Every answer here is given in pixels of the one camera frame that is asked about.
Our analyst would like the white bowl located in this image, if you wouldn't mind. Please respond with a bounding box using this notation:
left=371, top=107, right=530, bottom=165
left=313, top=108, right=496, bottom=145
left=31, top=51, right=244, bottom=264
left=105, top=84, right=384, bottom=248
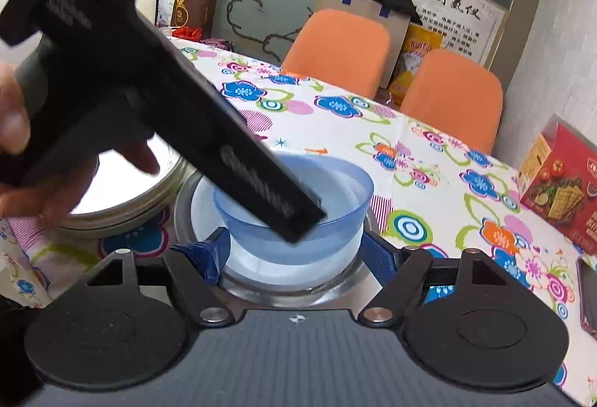
left=189, top=174, right=365, bottom=294

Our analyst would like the blue plastic bowl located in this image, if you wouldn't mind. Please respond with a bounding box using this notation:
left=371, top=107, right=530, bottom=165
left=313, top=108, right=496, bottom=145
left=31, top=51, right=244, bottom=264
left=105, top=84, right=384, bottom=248
left=212, top=153, right=376, bottom=268

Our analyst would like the person's left hand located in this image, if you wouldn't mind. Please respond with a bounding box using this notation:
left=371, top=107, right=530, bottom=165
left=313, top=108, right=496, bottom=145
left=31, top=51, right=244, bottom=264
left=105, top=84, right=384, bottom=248
left=0, top=61, right=161, bottom=230

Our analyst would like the floral tablecloth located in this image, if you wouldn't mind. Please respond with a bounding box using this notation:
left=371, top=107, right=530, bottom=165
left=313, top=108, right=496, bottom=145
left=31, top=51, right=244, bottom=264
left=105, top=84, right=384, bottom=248
left=1, top=39, right=596, bottom=406

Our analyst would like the gold rimmed white plate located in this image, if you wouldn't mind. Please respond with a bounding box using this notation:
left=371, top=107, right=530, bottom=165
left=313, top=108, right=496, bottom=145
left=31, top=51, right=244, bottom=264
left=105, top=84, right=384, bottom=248
left=56, top=136, right=192, bottom=239

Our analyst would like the stainless steel bowl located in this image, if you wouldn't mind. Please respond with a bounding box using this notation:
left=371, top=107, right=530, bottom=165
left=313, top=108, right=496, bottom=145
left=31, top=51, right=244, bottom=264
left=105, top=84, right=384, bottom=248
left=173, top=170, right=381, bottom=314

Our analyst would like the brown gift bag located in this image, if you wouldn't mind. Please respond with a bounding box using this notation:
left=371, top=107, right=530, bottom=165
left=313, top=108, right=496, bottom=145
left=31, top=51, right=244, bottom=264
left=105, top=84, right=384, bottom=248
left=170, top=0, right=218, bottom=39

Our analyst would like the red cracker box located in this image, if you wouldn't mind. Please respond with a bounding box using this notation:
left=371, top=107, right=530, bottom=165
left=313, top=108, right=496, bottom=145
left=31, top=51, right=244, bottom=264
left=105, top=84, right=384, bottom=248
left=517, top=115, right=597, bottom=255

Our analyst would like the dark phone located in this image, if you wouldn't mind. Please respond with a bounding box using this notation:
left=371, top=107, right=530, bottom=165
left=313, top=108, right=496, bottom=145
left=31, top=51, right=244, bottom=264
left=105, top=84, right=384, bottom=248
left=577, top=257, right=597, bottom=339

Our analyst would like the right orange chair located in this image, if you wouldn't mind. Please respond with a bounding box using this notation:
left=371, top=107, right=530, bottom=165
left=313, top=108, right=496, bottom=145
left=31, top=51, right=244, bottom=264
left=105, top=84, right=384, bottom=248
left=400, top=49, right=504, bottom=154

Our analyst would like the orange chair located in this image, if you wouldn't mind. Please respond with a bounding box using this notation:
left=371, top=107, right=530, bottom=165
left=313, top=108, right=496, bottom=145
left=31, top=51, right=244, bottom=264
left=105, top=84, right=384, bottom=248
left=281, top=9, right=391, bottom=99
left=400, top=49, right=504, bottom=154

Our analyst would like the left orange chair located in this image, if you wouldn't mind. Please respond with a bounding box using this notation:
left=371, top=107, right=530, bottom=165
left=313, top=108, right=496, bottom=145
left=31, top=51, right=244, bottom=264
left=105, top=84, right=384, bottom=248
left=281, top=9, right=391, bottom=99

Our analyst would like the yellow snack bag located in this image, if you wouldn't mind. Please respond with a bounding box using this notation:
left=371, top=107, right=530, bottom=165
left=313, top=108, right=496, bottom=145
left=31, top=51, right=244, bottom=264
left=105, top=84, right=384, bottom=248
left=388, top=24, right=443, bottom=108

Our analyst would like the cardboard box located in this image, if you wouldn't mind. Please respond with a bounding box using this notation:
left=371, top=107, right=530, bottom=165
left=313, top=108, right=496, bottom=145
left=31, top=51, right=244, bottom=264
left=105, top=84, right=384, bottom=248
left=316, top=0, right=412, bottom=90

